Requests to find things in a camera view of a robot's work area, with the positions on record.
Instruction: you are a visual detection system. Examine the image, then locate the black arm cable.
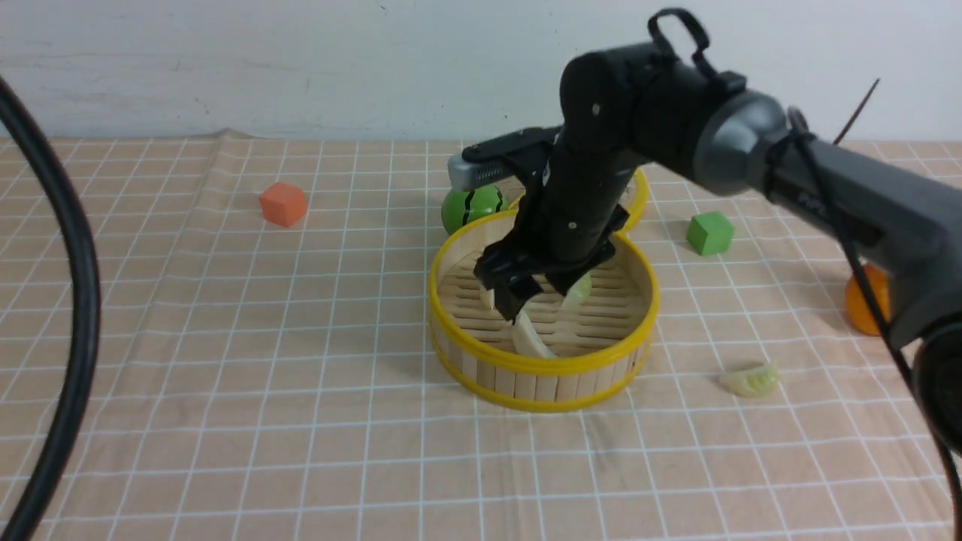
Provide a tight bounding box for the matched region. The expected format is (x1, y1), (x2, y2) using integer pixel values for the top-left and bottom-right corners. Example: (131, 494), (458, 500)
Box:
(0, 75), (102, 541)
(782, 79), (962, 541)

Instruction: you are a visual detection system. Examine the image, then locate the bamboo steamer lid yellow rim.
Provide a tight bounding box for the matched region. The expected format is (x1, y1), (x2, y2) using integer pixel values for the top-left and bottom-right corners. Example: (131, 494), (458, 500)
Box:
(495, 168), (649, 233)

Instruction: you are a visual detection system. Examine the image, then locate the orange yellow toy pear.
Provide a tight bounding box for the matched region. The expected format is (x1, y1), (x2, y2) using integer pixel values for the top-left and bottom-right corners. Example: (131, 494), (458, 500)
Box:
(845, 263), (891, 337)

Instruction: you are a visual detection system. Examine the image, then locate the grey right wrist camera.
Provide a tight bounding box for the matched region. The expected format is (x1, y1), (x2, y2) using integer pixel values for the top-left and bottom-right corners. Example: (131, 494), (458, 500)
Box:
(448, 128), (564, 192)

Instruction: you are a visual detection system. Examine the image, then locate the pale green dumpling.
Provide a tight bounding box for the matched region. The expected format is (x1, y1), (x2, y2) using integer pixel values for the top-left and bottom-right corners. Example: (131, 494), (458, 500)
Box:
(718, 363), (781, 398)
(562, 273), (592, 310)

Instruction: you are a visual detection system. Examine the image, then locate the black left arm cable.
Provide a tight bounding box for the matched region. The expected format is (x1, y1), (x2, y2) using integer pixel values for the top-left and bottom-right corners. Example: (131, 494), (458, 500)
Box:
(0, 75), (102, 541)

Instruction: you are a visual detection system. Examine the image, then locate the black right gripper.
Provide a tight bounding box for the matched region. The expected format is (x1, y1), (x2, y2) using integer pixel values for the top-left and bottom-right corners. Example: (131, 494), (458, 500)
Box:
(473, 204), (628, 323)

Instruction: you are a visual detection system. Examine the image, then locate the white dumpling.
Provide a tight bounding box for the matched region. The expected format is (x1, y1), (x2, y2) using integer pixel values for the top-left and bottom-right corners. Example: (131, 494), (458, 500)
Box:
(479, 289), (496, 311)
(510, 310), (558, 359)

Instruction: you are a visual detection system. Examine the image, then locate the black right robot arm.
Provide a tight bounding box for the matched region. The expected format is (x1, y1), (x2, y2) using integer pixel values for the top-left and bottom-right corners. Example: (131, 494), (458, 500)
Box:
(448, 9), (961, 452)

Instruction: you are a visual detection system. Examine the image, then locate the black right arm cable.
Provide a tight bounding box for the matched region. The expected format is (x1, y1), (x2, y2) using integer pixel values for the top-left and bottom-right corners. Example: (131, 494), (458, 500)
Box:
(782, 79), (962, 541)

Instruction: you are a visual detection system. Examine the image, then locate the orange foam cube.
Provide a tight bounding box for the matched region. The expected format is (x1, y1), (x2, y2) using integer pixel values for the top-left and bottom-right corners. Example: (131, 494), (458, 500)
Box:
(259, 182), (308, 228)

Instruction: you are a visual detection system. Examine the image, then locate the green foam cube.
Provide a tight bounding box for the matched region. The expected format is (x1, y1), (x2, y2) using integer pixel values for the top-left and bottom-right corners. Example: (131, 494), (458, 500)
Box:
(686, 211), (735, 256)

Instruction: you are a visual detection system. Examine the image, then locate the peach checkered tablecloth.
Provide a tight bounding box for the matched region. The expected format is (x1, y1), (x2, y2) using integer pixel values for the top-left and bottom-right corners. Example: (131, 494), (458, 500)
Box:
(35, 132), (953, 540)

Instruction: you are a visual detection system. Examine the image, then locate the green watermelon toy ball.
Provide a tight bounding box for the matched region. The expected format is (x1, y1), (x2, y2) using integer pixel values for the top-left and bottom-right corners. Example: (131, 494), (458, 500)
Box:
(442, 185), (507, 235)

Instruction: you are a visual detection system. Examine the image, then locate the bamboo steamer tray yellow rim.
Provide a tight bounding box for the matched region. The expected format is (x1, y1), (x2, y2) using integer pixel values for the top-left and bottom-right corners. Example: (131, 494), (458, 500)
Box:
(427, 212), (661, 413)

